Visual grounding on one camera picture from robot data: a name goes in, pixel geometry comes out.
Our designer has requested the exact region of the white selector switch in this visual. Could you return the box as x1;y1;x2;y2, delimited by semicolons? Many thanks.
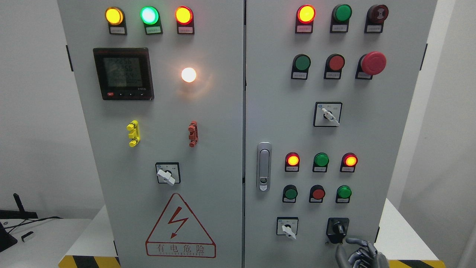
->
276;217;299;240
313;102;343;127

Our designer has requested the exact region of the black digital power meter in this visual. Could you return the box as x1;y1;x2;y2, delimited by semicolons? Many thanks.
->
93;47;154;101

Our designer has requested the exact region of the green lit indicator light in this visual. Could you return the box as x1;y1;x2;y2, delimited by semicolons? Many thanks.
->
140;6;163;35

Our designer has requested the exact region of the red lit indicator top right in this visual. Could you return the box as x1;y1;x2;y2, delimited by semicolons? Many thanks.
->
295;4;316;34

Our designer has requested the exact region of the red indicator middle right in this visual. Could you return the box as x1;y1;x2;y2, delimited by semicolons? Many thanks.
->
340;153;358;173

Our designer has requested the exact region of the white selector switch lower right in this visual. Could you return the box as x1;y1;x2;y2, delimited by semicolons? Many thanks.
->
276;217;299;240

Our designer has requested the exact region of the red lit indicator middle left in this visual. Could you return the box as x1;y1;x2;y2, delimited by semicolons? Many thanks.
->
284;151;300;172

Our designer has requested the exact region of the white selector switch upper right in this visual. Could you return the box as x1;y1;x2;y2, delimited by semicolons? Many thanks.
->
313;102;343;127

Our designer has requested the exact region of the green push button lower left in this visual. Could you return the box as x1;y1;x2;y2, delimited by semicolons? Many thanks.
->
282;185;299;203

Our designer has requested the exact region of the green push button upper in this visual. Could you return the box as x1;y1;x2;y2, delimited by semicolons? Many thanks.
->
291;53;311;80

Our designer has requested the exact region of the red emergency stop mushroom button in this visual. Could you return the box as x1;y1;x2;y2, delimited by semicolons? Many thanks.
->
355;51;387;80

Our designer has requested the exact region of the white platform with hazard stripes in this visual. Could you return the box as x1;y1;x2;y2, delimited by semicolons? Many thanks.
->
58;200;445;268

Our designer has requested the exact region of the black rotary knob switch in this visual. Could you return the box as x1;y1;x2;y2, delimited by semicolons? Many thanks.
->
326;217;350;244

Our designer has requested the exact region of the silver door latch handle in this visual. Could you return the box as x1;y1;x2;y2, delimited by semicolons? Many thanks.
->
257;142;272;192

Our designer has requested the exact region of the white selector switch left door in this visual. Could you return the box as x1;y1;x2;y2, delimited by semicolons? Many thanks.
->
156;162;181;185

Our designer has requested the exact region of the dark red buzzer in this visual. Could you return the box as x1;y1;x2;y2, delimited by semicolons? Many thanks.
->
364;4;389;33

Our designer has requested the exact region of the red terminal connector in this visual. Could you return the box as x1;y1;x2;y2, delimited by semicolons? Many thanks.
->
188;121;199;148

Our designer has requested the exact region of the small white black device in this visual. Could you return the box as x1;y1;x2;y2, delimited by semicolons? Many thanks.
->
21;231;35;243

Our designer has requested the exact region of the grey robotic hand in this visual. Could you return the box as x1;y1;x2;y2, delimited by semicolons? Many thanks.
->
335;237;389;268

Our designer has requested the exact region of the black cable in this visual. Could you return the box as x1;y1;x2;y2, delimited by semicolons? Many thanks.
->
2;216;63;233

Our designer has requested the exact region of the red push button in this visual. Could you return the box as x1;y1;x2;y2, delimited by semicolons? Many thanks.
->
324;53;345;80
308;185;326;203

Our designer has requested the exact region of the green indicator top right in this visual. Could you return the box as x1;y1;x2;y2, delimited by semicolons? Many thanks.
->
329;4;352;33

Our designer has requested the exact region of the red-orange indicator light left door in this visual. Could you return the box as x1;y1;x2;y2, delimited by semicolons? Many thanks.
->
175;6;195;35

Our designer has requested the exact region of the grey electrical control cabinet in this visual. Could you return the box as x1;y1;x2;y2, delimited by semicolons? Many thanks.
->
58;0;437;268

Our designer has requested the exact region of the yellow indicator light top left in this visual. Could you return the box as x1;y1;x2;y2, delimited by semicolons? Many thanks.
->
105;6;127;35

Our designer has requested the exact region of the red push button lower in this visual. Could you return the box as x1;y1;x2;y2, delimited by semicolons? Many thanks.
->
308;185;326;203

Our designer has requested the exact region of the white glowing indicator lamp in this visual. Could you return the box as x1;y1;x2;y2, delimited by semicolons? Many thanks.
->
181;67;197;83

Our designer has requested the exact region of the black monitor stand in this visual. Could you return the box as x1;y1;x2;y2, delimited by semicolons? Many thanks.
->
0;193;39;253

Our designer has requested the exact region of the red lit indicator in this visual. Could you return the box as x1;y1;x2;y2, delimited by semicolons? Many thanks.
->
284;151;300;172
295;4;316;34

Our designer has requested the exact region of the green indicator middle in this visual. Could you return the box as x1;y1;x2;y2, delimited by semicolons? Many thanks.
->
312;152;329;173

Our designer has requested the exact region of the yellow terminal connector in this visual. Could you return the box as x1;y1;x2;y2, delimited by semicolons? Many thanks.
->
126;120;141;147

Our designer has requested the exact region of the red push button upper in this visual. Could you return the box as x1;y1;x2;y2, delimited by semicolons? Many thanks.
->
324;53;345;80

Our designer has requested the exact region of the red high voltage warning sticker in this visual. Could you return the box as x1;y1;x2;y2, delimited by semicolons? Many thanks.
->
145;193;216;258

